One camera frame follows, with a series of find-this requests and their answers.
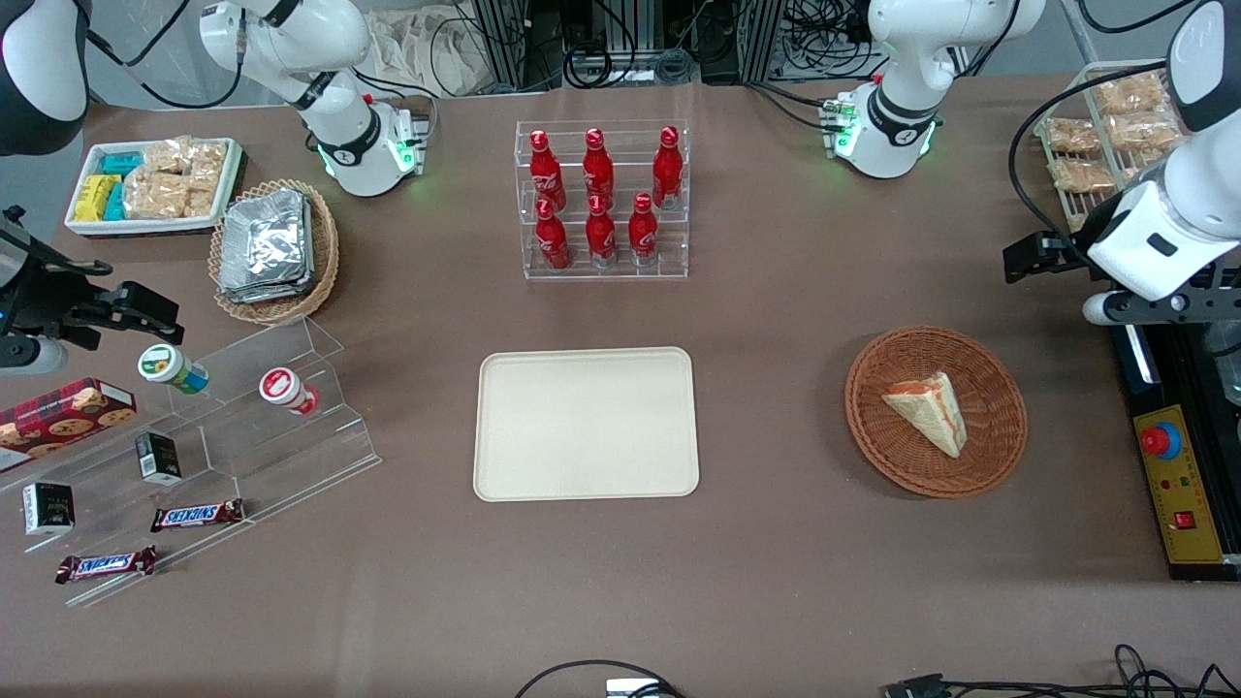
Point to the silver foil pack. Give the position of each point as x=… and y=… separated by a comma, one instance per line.
x=262, y=294
x=267, y=237

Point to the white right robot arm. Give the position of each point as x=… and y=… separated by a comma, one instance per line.
x=291, y=39

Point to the small black white carton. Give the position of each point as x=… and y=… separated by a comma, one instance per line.
x=48, y=509

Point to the green lid yoghurt cup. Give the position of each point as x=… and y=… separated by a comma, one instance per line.
x=167, y=366

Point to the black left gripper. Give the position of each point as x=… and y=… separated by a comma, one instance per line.
x=1078, y=246

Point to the tan oval wicker basket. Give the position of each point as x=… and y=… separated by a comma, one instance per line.
x=325, y=257

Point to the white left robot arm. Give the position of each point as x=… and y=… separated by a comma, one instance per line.
x=902, y=58

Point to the clear fried snack bag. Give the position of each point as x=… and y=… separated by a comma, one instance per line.
x=1081, y=174
x=1076, y=222
x=1149, y=165
x=1144, y=131
x=1071, y=136
x=1129, y=94

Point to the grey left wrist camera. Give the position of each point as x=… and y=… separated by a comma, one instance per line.
x=1163, y=308

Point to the teal snack packet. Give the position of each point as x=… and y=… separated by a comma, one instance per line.
x=121, y=164
x=115, y=202

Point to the triangular sandwich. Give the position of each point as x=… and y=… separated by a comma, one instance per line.
x=929, y=412

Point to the white rectangular snack tray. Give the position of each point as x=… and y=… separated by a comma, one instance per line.
x=87, y=225

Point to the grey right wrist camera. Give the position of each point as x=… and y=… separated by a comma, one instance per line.
x=34, y=357

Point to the white plug adapter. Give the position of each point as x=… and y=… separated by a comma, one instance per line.
x=635, y=688

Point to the yellow snack packet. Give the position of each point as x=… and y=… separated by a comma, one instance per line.
x=95, y=198

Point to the aluminium frame post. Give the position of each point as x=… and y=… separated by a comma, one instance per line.
x=761, y=39
x=502, y=39

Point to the clear plastic container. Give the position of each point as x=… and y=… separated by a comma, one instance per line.
x=1226, y=364

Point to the brown snickers bar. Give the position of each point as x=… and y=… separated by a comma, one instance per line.
x=197, y=515
x=107, y=564

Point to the beige rectangular tray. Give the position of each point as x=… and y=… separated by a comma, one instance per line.
x=586, y=425

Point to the red tartan cookie box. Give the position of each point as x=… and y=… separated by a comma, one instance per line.
x=58, y=417

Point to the black yellow control box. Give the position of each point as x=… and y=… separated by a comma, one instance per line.
x=1178, y=485

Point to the red cola bottle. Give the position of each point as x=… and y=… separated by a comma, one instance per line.
x=546, y=170
x=601, y=233
x=598, y=165
x=553, y=237
x=643, y=231
x=667, y=167

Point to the red rocker switch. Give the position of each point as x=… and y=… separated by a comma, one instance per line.
x=1184, y=520

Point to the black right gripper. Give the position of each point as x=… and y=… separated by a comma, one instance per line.
x=41, y=302

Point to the clear rice cracker bag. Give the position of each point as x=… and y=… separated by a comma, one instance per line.
x=168, y=155
x=202, y=199
x=155, y=196
x=209, y=160

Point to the brown round wicker basket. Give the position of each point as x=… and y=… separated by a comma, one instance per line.
x=873, y=427

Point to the red lid yoghurt cup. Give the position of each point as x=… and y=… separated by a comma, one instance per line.
x=283, y=388

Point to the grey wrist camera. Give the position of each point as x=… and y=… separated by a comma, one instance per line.
x=34, y=357
x=1163, y=308

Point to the red emergency stop button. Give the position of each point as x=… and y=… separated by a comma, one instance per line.
x=1161, y=441

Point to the clear acrylic step display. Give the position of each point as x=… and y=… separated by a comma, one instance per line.
x=291, y=456

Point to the clear acrylic bottle rack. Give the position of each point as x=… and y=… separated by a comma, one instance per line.
x=606, y=273

